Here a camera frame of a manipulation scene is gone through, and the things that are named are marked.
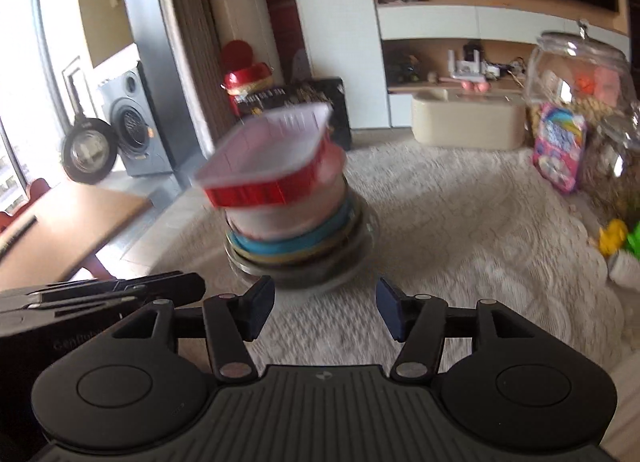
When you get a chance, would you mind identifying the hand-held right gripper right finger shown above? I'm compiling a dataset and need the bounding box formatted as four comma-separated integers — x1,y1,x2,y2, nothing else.
375,277,521,383

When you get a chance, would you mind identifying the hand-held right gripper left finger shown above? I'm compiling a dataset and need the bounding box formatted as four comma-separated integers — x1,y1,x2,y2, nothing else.
117,276,276,383

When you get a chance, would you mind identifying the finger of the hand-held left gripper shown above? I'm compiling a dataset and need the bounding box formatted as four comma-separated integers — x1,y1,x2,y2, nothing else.
0,272,207,325
0,278,128,303

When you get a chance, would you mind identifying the white bowl with yellow rim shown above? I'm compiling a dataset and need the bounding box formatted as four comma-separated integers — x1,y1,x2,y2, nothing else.
230,227,361,267

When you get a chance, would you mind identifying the blue enamel bowl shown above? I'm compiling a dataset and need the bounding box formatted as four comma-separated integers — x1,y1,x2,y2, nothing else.
227,202,353,255

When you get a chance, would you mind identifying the stainless steel bowl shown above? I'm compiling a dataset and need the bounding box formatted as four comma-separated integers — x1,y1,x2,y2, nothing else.
225,192,378,293

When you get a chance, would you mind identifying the white plastic bowl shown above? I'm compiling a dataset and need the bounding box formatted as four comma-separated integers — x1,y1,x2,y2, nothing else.
225,162,348,243

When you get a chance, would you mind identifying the red rectangular plastic container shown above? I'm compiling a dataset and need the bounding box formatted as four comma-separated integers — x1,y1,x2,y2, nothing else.
195,102,346,207

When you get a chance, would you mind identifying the wooden table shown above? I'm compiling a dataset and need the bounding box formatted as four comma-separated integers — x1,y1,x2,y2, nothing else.
0,182,153,287

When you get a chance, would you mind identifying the white lace tablecloth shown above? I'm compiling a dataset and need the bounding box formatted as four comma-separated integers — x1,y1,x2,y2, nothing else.
150,147,626,373

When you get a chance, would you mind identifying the black frying pan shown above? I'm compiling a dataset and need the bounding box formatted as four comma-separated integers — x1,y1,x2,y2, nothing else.
61,86,118,186

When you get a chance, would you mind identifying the grey washing machine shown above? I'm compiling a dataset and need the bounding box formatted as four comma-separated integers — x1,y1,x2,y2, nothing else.
97,60,176,177

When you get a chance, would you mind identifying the beige tissue box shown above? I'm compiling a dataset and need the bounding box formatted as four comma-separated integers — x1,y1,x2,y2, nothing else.
411,88,526,149

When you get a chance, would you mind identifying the black snack bag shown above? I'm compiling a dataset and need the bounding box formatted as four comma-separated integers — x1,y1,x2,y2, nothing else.
235,76,353,153

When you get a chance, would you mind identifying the red vase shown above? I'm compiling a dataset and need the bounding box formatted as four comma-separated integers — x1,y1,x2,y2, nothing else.
221,40,273,97

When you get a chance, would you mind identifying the pink candy bag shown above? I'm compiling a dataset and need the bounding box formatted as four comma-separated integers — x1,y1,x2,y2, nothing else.
532,102,588,193

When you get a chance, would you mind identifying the yellow duck toy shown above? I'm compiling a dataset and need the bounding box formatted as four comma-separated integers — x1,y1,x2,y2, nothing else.
597,219,630,257

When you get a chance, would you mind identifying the dark shelf ornament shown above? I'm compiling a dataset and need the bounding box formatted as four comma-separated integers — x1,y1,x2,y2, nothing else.
395,54,422,85

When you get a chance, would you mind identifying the white cartoon cutout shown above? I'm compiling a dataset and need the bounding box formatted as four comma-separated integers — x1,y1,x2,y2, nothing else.
292,49,312,83

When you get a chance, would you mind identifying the white toy microphone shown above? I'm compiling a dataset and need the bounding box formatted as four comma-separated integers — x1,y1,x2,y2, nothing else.
607,249,640,287

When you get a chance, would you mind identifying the beige curtain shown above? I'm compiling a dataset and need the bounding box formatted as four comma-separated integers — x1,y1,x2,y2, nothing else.
150,0,236,177

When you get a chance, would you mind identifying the white router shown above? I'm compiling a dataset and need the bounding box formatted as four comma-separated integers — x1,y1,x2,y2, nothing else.
446,49,488,80

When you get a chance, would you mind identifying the glass jar of sunflower seeds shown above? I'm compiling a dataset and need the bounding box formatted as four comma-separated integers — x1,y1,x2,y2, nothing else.
582,102,640,223

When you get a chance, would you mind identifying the white standing air conditioner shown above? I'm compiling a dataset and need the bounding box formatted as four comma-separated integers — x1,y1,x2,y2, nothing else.
197,0,281,87

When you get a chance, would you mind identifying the large glass jar of peanuts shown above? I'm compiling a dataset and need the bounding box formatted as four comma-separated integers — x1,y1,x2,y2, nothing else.
525,19,631,143

